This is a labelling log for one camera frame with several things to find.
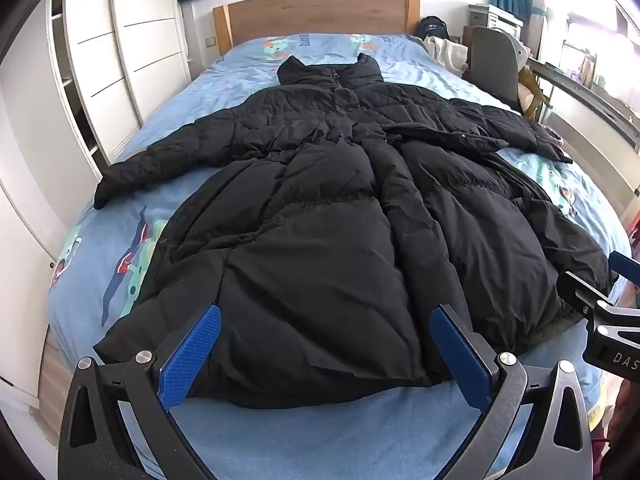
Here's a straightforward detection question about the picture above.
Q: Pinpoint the grey chair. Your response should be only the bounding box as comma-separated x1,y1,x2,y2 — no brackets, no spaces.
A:
470,26,523,106

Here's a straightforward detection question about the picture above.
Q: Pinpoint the mustard cloth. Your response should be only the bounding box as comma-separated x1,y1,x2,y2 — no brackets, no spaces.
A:
517,67,543,121

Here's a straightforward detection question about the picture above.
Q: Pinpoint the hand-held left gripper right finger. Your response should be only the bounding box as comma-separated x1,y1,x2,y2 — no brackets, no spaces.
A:
429,303,598,480

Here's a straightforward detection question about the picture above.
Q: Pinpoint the wooden headboard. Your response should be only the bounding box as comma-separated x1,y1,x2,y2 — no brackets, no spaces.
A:
212,0,421,58

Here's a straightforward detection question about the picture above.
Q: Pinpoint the desk with metal edge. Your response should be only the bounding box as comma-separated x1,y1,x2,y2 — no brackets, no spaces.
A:
525,55,640,153

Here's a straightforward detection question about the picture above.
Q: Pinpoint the dark backpack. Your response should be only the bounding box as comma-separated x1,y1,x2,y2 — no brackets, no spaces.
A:
417,16,451,41

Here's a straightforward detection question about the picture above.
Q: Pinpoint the bed with blue printed cover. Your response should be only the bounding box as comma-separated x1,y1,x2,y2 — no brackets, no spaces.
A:
47,34,633,480

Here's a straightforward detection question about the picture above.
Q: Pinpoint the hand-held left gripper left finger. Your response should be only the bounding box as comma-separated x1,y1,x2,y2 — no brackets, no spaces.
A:
59,303,223,480

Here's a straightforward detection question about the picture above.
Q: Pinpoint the white wardrobe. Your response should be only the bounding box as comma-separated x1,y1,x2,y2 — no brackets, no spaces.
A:
0,0,193,401

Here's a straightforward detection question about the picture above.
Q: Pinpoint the white printer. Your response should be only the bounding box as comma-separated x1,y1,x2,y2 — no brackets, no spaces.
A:
467,4,523,36

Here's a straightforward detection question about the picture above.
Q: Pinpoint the black puffer coat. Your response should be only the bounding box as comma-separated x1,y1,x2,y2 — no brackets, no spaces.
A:
93,53,616,411

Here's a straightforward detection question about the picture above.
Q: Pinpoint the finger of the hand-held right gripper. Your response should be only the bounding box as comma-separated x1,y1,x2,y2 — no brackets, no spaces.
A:
556,269,640,377
608,251,640,297

